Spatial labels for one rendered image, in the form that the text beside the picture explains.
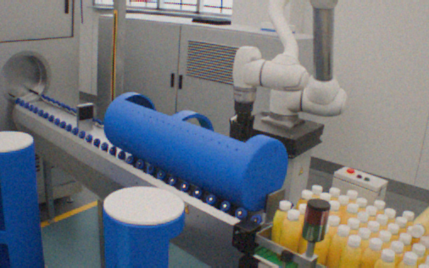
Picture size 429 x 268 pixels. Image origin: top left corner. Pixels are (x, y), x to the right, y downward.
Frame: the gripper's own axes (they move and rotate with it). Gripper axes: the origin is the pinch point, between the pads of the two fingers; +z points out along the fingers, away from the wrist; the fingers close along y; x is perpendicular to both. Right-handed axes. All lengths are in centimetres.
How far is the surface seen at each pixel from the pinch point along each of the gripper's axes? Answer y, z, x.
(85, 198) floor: -46, 112, -200
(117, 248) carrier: 62, 22, 3
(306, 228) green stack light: 45, -6, 61
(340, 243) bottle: 19, 10, 60
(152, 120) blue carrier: 15.9, -6.1, -36.0
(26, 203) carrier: 60, 38, -77
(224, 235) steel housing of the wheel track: 18.7, 27.1, 12.0
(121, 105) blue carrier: 15, -7, -60
